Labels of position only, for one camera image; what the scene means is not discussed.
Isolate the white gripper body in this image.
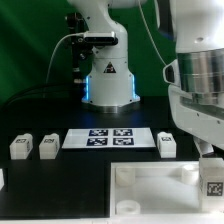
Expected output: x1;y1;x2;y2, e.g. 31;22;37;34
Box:
168;85;224;150

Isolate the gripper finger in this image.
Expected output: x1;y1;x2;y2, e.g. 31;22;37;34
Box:
193;137;214;157

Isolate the white square table top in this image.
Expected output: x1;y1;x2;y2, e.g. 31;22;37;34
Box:
110;160;224;224

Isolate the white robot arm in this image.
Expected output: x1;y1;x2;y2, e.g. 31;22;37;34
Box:
67;0;224;153

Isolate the white sheet with markers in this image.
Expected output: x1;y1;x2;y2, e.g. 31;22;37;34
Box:
62;128;155;149

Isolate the white block left edge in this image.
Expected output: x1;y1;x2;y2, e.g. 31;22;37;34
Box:
0;169;5;191

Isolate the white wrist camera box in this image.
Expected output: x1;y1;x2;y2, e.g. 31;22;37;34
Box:
163;60;180;87

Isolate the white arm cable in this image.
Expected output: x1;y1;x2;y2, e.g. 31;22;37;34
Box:
137;0;168;68

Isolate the black camera on stand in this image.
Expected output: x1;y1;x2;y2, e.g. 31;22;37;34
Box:
65;13;118;84

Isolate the black cable bundle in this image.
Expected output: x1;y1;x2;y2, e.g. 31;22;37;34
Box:
0;83;84;114

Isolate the white camera cable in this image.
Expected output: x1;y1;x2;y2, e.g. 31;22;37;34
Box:
45;32;85;84

